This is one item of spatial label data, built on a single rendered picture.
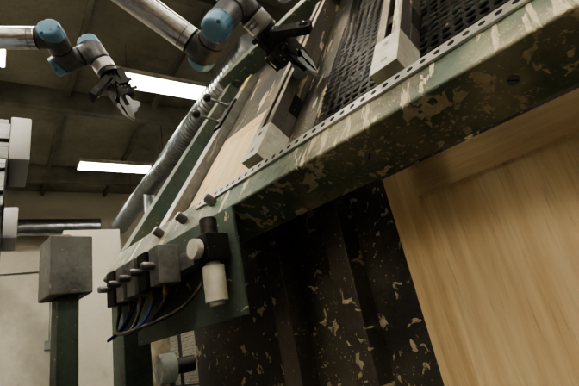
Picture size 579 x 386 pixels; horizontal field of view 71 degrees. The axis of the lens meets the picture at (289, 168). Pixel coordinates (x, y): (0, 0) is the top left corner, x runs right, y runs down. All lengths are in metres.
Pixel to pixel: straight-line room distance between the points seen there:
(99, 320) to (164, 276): 4.01
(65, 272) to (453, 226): 1.09
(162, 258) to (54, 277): 0.48
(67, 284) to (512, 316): 1.16
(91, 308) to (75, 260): 3.57
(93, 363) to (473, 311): 4.40
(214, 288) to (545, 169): 0.66
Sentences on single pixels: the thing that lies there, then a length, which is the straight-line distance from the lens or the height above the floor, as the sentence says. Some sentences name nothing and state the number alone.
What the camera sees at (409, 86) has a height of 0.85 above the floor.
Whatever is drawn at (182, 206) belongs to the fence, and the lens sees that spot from 1.43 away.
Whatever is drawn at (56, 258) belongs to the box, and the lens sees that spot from 1.42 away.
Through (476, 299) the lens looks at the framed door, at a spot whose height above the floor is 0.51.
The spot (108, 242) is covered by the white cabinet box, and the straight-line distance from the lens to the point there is 5.17.
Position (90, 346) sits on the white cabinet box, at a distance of 4.95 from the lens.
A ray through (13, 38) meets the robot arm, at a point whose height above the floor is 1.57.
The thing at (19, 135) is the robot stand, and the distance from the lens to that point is 0.92.
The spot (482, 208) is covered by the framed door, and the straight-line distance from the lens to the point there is 0.86.
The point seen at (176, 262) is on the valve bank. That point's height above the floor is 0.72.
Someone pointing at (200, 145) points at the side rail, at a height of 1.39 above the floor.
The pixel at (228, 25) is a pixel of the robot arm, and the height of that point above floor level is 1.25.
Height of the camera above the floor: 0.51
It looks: 22 degrees up
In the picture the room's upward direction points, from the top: 12 degrees counter-clockwise
